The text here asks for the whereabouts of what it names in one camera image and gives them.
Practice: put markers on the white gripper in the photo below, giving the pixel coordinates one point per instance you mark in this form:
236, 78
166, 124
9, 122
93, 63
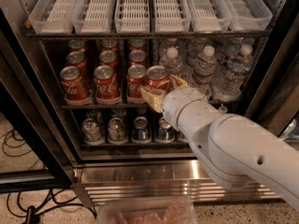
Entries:
173, 106

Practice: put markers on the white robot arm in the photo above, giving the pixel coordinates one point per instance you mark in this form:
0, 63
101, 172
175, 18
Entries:
231, 148

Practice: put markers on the second row right coke can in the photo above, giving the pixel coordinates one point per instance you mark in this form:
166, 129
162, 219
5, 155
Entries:
135, 79

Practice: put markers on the second row coke can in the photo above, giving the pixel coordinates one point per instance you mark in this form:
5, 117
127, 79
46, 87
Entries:
135, 79
79, 59
109, 57

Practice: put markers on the blue can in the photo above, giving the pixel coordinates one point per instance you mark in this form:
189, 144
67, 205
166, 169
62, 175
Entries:
141, 130
165, 132

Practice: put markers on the second row middle coke can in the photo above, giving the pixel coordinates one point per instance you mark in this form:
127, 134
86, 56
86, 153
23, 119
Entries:
109, 57

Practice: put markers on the silver can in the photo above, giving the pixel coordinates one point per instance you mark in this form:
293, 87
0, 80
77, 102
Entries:
116, 130
91, 130

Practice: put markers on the silver can bottom left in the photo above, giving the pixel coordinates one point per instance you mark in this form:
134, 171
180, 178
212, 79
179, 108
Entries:
91, 130

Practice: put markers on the stainless fridge bottom grille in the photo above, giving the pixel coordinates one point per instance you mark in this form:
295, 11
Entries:
100, 183

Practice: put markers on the second row left coke can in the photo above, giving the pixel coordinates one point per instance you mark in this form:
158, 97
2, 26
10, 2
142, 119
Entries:
79, 59

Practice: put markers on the fridge door right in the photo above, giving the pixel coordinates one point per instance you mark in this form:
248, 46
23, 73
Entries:
276, 102

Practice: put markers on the fridge door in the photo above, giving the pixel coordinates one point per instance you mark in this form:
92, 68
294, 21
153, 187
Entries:
21, 111
276, 102

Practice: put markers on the fridge door left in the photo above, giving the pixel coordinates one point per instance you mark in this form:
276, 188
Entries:
21, 111

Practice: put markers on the front left water bottle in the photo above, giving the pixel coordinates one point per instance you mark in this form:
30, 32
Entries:
171, 61

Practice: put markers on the water bottle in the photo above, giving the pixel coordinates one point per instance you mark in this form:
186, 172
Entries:
171, 61
203, 69
235, 72

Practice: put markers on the front middle water bottle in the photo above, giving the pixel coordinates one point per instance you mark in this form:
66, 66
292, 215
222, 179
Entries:
203, 69

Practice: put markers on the brown drink bottle right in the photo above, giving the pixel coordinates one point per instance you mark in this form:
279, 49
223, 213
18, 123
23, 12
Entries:
223, 109

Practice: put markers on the front right water bottle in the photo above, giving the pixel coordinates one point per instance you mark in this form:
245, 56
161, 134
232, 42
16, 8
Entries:
235, 72

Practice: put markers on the clear tray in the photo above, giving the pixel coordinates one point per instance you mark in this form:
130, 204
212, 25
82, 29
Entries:
248, 15
93, 16
132, 16
171, 16
209, 15
53, 16

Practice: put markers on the clear top tray far right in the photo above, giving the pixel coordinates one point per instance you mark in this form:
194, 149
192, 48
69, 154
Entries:
248, 15

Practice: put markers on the clear plastic container foreground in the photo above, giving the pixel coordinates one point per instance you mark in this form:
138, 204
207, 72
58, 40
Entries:
153, 210

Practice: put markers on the clear top tray far left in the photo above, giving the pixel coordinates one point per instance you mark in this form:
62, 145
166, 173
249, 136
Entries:
53, 16

